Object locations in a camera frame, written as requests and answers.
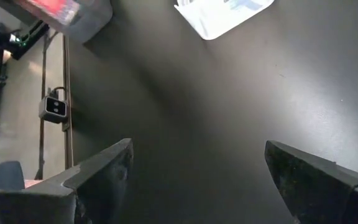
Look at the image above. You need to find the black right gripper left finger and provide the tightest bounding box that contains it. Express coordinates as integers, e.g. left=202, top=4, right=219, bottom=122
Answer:
left=0, top=138, right=134, bottom=224

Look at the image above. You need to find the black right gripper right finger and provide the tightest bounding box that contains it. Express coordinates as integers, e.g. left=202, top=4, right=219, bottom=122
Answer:
left=264, top=139, right=358, bottom=224

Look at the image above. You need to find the small grey stereo camera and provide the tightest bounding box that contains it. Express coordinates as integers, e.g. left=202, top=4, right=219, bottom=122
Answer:
left=38, top=95, right=69, bottom=124

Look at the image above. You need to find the black camera cable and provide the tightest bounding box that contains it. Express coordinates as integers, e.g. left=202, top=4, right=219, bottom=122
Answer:
left=47, top=86, right=67, bottom=99

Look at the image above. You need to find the clear plastic bin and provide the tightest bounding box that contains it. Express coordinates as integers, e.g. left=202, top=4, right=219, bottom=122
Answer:
left=173, top=0, right=275, bottom=41

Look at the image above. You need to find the grey translucent plastic bin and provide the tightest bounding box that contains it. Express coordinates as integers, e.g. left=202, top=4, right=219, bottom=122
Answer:
left=0, top=0, right=114, bottom=44

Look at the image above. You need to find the dark blue rounded seat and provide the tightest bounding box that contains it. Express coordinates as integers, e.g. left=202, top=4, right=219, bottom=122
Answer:
left=0, top=160, right=25, bottom=191

